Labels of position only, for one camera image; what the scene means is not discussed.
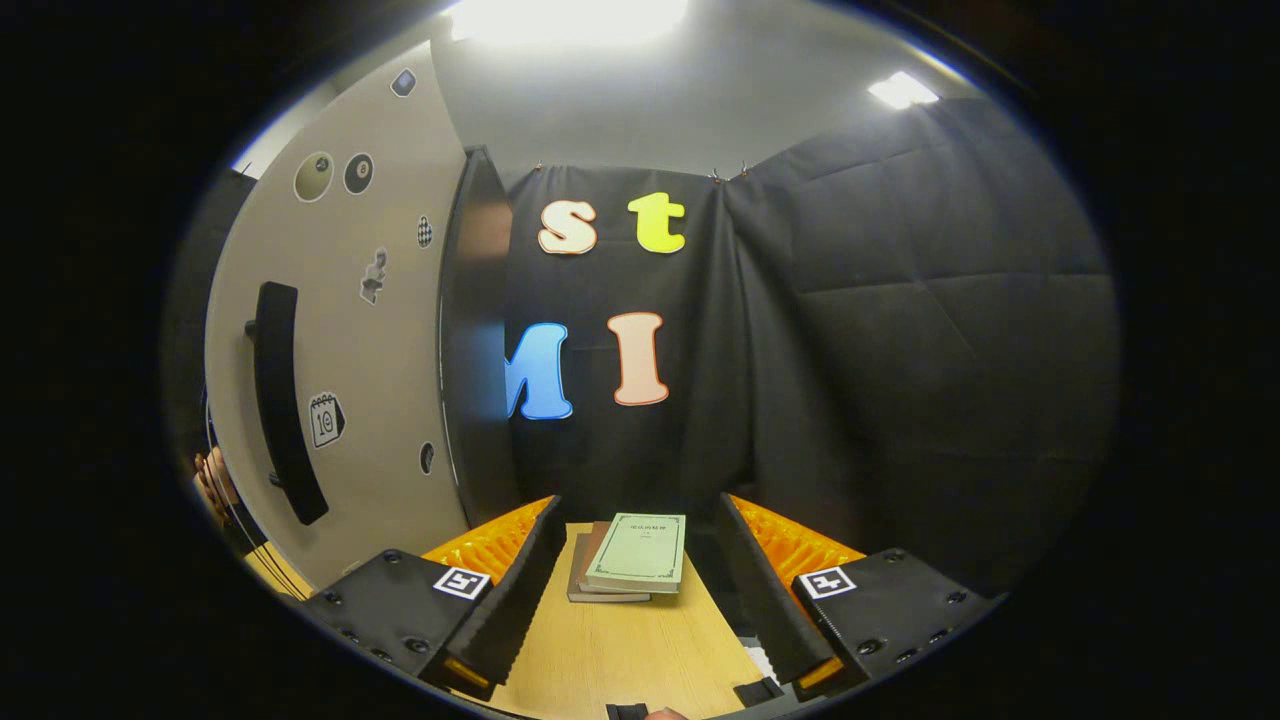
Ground brown book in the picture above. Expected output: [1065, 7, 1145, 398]
[577, 520, 616, 591]

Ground black backdrop cloth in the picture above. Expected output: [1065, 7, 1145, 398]
[160, 95, 1121, 601]

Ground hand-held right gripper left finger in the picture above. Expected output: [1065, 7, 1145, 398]
[300, 495, 567, 701]

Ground light green book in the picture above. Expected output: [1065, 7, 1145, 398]
[585, 513, 688, 595]

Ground beige cabinet door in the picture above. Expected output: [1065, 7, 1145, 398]
[205, 40, 471, 591]

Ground black door handle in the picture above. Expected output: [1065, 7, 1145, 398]
[245, 282, 331, 526]

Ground grey-brown book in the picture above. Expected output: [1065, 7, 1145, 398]
[567, 532, 651, 604]

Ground large ceiling light panel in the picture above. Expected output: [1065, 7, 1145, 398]
[450, 0, 691, 46]

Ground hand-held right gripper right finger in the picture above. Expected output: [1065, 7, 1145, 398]
[715, 492, 1001, 701]

